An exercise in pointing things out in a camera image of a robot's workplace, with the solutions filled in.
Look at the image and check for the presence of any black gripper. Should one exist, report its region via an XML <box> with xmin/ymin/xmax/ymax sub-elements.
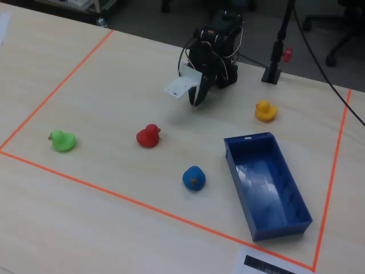
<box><xmin>188</xmin><ymin>41</ymin><xmax>221</xmax><ymax>108</ymax></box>

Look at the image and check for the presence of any red black servo wire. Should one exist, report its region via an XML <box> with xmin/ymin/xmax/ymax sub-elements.
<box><xmin>224</xmin><ymin>25</ymin><xmax>245</xmax><ymax>82</ymax></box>

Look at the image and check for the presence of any black office chair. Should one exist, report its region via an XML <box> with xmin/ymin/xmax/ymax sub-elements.
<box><xmin>301</xmin><ymin>0</ymin><xmax>365</xmax><ymax>67</ymax></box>

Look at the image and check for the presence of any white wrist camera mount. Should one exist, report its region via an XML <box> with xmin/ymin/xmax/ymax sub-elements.
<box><xmin>164</xmin><ymin>61</ymin><xmax>203</xmax><ymax>100</ymax></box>

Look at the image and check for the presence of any red rubber duck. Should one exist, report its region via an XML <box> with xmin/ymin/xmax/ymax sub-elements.
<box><xmin>136</xmin><ymin>123</ymin><xmax>162</xmax><ymax>148</ymax></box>

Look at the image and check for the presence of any yellow rubber duck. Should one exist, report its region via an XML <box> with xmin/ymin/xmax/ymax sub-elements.
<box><xmin>255</xmin><ymin>99</ymin><xmax>279</xmax><ymax>123</ymax></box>

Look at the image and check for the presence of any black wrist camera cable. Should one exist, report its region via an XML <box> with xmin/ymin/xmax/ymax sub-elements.
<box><xmin>177</xmin><ymin>28</ymin><xmax>201</xmax><ymax>78</ymax></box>

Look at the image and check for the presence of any thick black cable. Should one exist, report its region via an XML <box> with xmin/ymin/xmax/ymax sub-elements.
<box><xmin>292</xmin><ymin>0</ymin><xmax>365</xmax><ymax>128</ymax></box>

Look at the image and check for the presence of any white paper with black print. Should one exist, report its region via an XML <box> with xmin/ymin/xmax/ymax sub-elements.
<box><xmin>232</xmin><ymin>245</ymin><xmax>314</xmax><ymax>274</ymax></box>

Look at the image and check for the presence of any blue rubber duck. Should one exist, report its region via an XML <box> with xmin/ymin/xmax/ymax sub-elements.
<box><xmin>182</xmin><ymin>165</ymin><xmax>207</xmax><ymax>192</ymax></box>

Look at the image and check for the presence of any orange tape strip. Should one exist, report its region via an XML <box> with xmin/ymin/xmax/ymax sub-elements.
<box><xmin>0</xmin><ymin>28</ymin><xmax>115</xmax><ymax>152</ymax></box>
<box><xmin>0</xmin><ymin>150</ymin><xmax>316</xmax><ymax>272</ymax></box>
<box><xmin>311</xmin><ymin>88</ymin><xmax>352</xmax><ymax>272</ymax></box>

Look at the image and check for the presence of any blue plastic box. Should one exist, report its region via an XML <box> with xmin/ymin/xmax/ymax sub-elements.
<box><xmin>223</xmin><ymin>131</ymin><xmax>314</xmax><ymax>242</ymax></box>

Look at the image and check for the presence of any green rubber duck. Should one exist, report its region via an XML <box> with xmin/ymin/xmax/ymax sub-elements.
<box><xmin>47</xmin><ymin>130</ymin><xmax>77</xmax><ymax>153</ymax></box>

